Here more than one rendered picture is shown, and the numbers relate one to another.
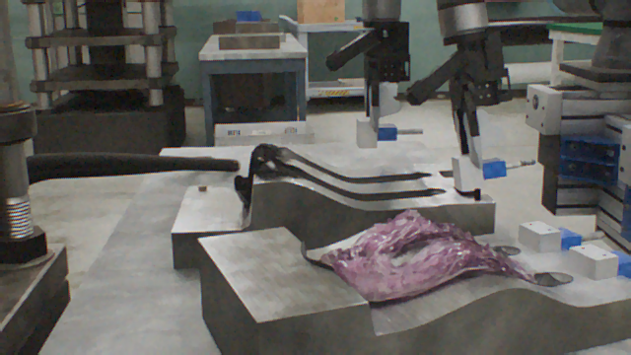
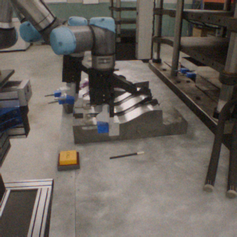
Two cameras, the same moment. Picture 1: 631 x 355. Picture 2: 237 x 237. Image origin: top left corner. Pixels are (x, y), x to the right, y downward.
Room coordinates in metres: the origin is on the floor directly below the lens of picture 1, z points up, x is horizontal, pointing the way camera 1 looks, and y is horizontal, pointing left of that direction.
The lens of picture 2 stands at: (2.17, -0.15, 1.35)
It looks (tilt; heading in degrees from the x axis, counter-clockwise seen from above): 28 degrees down; 175
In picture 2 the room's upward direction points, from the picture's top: straight up
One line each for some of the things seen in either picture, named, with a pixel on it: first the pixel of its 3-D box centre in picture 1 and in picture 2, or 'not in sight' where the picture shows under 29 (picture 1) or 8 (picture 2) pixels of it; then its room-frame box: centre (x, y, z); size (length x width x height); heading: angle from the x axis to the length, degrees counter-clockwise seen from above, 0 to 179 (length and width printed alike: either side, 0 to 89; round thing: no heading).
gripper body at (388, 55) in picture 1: (385, 51); (101, 85); (1.44, -0.14, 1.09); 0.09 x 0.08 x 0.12; 94
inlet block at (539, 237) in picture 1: (566, 241); (60, 100); (1.01, -0.36, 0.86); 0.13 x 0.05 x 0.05; 111
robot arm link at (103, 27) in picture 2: not in sight; (101, 36); (1.44, -0.14, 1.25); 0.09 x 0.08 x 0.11; 119
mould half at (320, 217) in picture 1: (327, 197); (127, 111); (1.20, -0.02, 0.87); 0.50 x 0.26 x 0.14; 94
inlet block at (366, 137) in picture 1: (389, 131); (100, 126); (1.44, -0.15, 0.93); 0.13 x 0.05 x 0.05; 94
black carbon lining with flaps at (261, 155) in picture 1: (337, 171); (123, 101); (1.20, -0.04, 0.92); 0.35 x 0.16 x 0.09; 94
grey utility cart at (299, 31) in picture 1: (338, 63); not in sight; (7.28, -0.24, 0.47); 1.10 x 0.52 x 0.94; 102
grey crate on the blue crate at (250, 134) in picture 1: (263, 140); not in sight; (4.51, 0.32, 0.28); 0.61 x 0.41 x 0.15; 95
